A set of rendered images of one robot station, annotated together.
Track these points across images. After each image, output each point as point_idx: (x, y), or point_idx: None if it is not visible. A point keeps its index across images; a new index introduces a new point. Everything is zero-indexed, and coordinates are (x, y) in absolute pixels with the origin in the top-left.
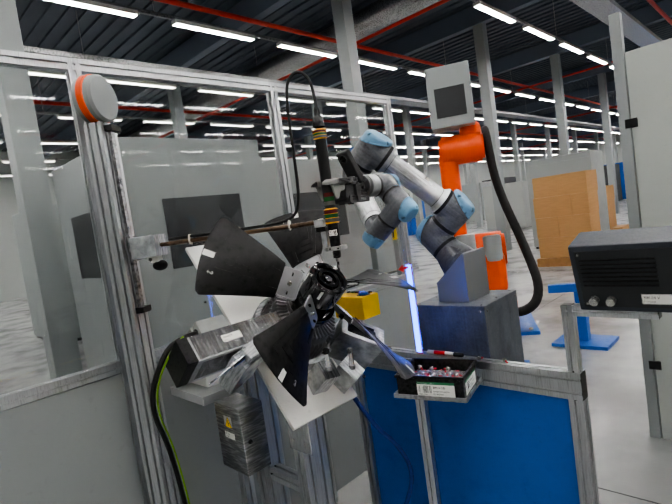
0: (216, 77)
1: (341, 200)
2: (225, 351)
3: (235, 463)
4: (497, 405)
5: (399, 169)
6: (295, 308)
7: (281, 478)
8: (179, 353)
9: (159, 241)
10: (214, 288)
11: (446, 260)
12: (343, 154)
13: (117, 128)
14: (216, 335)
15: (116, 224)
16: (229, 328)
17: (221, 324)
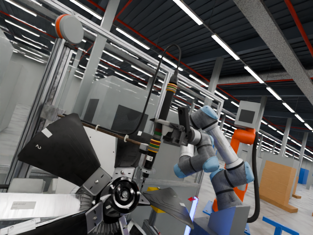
0: (145, 54)
1: (167, 138)
2: (3, 218)
3: None
4: None
5: (215, 134)
6: (91, 203)
7: None
8: None
9: (58, 113)
10: (34, 160)
11: (222, 203)
12: (182, 108)
13: (71, 47)
14: (10, 199)
15: (42, 94)
16: (28, 196)
17: (33, 188)
